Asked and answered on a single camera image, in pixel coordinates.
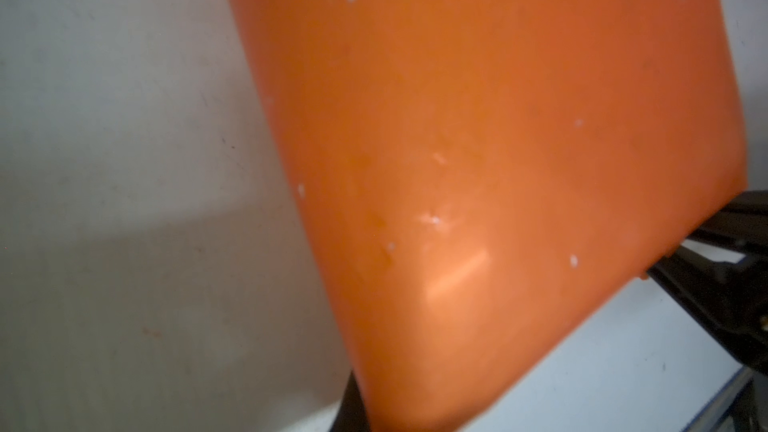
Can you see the yellow orange wrapping paper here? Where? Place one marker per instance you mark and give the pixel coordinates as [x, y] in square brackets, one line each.
[477, 177]

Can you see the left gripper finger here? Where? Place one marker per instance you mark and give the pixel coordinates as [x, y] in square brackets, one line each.
[351, 415]

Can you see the aluminium front rail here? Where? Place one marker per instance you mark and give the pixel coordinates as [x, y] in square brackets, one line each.
[740, 405]

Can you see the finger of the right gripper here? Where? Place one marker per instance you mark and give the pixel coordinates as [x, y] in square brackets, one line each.
[740, 226]
[728, 300]

